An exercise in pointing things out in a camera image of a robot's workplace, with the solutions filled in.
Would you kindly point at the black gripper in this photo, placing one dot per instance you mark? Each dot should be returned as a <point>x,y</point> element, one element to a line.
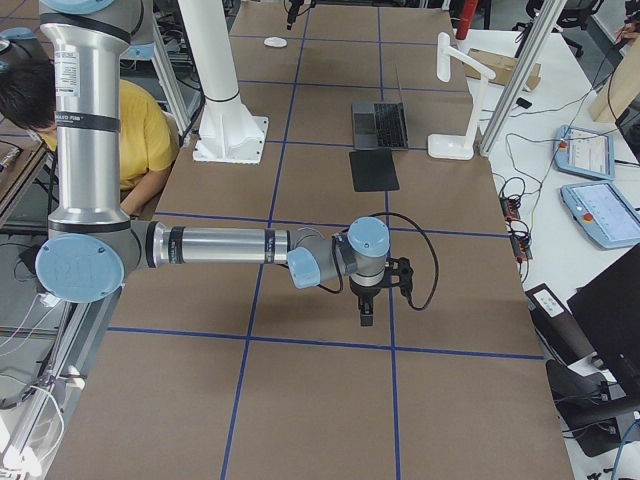
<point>364,292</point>

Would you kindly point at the black mouse pad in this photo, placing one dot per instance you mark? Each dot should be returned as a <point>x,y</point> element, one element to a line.
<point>373,170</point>

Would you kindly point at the grey laptop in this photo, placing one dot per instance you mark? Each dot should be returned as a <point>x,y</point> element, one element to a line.
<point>382,124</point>

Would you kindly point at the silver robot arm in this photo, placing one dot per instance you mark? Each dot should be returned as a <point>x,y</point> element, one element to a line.
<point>95,235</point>

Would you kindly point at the white desk lamp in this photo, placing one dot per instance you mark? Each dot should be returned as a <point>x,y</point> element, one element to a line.
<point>449,143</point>

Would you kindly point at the white computer mouse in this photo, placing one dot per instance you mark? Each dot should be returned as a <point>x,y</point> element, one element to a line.
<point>275,42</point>

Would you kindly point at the black monitor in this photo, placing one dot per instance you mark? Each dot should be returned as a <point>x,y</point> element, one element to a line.
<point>607,311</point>

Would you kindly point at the lower blue teach pendant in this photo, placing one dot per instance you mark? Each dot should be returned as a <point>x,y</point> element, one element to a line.
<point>603,213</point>

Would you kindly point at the blue teach pendant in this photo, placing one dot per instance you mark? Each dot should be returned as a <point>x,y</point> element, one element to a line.
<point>585,153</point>
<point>603,213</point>

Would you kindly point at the small black square device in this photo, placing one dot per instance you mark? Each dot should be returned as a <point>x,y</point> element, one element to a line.
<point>523,103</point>

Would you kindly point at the upper blue teach pendant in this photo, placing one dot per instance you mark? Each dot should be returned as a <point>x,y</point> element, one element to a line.
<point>585,153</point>

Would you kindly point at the person in yellow shirt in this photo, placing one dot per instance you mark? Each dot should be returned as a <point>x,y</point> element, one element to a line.
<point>148,146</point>

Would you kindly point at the cardboard box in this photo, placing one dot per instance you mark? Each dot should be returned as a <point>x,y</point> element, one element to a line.
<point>503,67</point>

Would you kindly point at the red cylinder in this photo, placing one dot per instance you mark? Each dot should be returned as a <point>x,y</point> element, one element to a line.
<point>466,18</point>

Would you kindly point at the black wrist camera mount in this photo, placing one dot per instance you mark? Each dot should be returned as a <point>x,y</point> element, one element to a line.
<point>400,274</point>

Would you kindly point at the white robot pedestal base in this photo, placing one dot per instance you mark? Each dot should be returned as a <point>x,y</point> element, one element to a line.
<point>228,132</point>

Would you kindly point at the aluminium frame post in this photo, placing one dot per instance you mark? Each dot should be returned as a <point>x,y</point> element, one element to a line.
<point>533,45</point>

